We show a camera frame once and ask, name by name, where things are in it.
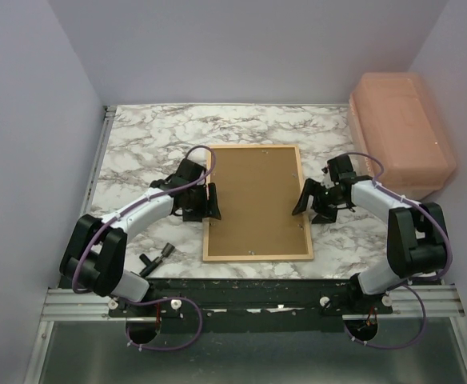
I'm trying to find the translucent pink plastic box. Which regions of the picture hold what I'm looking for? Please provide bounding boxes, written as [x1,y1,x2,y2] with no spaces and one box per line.
[348,72,457,200]

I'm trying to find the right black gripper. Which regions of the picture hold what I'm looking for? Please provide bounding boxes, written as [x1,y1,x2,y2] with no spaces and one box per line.
[293,178,345,225]

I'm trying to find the black T-handle tool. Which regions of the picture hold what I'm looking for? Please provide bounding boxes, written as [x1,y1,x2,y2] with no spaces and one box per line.
[139,243,175,278]

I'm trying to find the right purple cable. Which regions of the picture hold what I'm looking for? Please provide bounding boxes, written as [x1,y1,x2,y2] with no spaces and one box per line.
[325,152,454,350]

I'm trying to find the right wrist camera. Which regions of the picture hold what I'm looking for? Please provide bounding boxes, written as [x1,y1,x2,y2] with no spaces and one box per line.
[321,166,334,189]

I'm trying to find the brown cardboard backing board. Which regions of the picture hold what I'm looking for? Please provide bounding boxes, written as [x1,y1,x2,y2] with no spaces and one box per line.
[207,148,309,257]

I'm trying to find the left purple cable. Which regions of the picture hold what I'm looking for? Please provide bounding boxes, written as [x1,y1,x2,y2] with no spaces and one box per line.
[71,145,204,352]

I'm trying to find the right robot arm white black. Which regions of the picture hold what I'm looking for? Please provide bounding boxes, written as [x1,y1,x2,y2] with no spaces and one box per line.
[292,152,453,314]

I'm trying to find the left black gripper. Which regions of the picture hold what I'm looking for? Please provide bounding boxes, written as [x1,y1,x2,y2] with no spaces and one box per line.
[185,183,222,223]

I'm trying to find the aluminium extrusion rail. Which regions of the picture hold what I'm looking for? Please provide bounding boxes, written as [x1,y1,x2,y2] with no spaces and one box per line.
[40,287,118,322]

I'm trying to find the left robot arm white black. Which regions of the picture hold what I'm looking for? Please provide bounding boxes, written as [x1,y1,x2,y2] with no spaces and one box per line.
[59,158,221,316]

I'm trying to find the black mounting base rail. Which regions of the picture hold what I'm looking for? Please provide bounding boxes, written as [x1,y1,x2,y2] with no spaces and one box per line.
[109,278,392,334]

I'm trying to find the purple cable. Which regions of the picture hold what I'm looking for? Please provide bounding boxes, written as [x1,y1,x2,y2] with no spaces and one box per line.
[71,145,204,352]
[325,152,454,350]

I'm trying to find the light wooden picture frame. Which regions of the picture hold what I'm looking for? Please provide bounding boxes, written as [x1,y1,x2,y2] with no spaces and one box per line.
[202,144,314,262]

